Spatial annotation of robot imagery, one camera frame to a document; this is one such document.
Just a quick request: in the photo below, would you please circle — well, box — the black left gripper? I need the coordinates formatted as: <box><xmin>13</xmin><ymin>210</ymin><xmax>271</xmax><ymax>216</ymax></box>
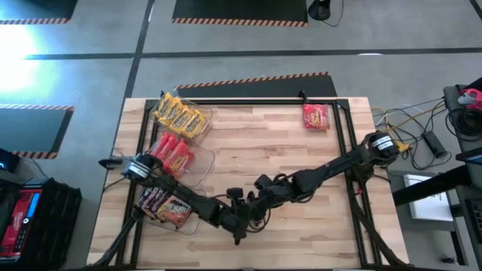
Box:
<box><xmin>218</xmin><ymin>208</ymin><xmax>250</xmax><ymax>246</ymax></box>

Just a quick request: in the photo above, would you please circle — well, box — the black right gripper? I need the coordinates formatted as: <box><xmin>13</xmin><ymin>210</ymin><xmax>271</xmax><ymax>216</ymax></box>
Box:
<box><xmin>243</xmin><ymin>180</ymin><xmax>297</xmax><ymax>226</ymax></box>

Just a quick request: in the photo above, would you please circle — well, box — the clear plastic bin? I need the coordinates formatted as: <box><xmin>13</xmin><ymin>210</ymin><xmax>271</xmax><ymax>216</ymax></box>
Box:
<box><xmin>132</xmin><ymin>180</ymin><xmax>206</xmax><ymax>236</ymax></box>
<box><xmin>151</xmin><ymin>92</ymin><xmax>215</xmax><ymax>147</ymax></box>
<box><xmin>145</xmin><ymin>130</ymin><xmax>217</xmax><ymax>189</ymax></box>

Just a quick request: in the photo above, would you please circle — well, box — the black hazard-striped floor mat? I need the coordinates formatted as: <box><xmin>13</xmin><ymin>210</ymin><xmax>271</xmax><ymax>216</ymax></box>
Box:
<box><xmin>172</xmin><ymin>0</ymin><xmax>309</xmax><ymax>27</ymax></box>
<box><xmin>0</xmin><ymin>0</ymin><xmax>78</xmax><ymax>25</ymax></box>
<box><xmin>0</xmin><ymin>104</ymin><xmax>75</xmax><ymax>160</ymax></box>
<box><xmin>174</xmin><ymin>72</ymin><xmax>339</xmax><ymax>99</ymax></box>

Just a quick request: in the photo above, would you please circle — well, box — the black table clamp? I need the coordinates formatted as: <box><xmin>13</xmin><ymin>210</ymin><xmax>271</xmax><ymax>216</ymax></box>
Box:
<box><xmin>97</xmin><ymin>157</ymin><xmax>127</xmax><ymax>171</ymax></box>

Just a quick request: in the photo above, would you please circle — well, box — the white box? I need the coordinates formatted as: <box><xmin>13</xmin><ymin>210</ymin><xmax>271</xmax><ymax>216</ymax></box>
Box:
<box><xmin>404</xmin><ymin>175</ymin><xmax>455</xmax><ymax>223</ymax></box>

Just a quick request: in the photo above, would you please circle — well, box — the black beam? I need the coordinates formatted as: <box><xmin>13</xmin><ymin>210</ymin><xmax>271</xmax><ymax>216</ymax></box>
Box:
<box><xmin>391</xmin><ymin>164</ymin><xmax>482</xmax><ymax>207</ymax></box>

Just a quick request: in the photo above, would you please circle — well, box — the black power brick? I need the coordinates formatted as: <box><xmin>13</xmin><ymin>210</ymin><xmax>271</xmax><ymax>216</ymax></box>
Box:
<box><xmin>421</xmin><ymin>129</ymin><xmax>448</xmax><ymax>159</ymax></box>

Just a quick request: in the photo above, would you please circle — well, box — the black round floor stand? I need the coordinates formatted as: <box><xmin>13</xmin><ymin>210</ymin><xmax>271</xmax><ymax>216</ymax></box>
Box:
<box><xmin>307</xmin><ymin>0</ymin><xmax>332</xmax><ymax>22</ymax></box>

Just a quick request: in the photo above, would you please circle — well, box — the red and black equipment case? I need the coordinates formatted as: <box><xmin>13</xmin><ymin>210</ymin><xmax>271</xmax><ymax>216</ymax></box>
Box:
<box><xmin>0</xmin><ymin>176</ymin><xmax>83</xmax><ymax>266</ymax></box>

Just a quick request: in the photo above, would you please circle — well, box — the black keyboard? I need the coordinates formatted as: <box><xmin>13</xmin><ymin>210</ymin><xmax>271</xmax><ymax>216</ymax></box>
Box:
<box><xmin>465</xmin><ymin>197</ymin><xmax>482</xmax><ymax>245</ymax></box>

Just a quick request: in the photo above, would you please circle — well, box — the grey side desk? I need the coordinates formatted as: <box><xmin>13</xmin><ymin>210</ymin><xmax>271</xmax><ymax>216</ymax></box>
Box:
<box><xmin>443</xmin><ymin>77</ymin><xmax>482</xmax><ymax>271</ymax></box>

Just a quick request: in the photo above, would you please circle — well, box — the pink and red object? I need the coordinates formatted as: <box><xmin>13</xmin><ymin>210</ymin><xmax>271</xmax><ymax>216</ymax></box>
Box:
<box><xmin>457</xmin><ymin>88</ymin><xmax>482</xmax><ymax>112</ymax></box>

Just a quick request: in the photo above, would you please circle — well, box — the dark device with blue light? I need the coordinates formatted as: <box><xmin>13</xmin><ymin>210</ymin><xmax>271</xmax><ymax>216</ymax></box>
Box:
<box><xmin>0</xmin><ymin>148</ymin><xmax>22</xmax><ymax>175</ymax></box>

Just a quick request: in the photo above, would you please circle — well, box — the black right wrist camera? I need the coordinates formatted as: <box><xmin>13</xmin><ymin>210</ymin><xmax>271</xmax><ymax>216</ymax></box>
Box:
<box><xmin>254</xmin><ymin>174</ymin><xmax>273</xmax><ymax>190</ymax></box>

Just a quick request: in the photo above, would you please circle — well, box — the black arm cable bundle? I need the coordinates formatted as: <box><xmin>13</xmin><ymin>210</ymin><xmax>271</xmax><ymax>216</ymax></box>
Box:
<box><xmin>90</xmin><ymin>216</ymin><xmax>136</xmax><ymax>269</ymax></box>
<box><xmin>352</xmin><ymin>195</ymin><xmax>410</xmax><ymax>269</ymax></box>

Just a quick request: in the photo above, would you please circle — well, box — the tangle of floor cables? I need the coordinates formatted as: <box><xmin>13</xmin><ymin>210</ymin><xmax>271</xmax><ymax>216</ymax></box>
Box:
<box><xmin>371</xmin><ymin>96</ymin><xmax>453</xmax><ymax>170</ymax></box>

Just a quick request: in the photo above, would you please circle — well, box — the thin black floor cable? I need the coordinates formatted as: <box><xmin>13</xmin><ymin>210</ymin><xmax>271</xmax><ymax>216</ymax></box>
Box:
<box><xmin>323</xmin><ymin>0</ymin><xmax>344</xmax><ymax>28</ymax></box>

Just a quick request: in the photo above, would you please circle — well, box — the coiled black cable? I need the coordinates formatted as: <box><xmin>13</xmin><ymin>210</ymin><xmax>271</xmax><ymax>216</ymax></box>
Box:
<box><xmin>446</xmin><ymin>107</ymin><xmax>482</xmax><ymax>142</ymax></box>

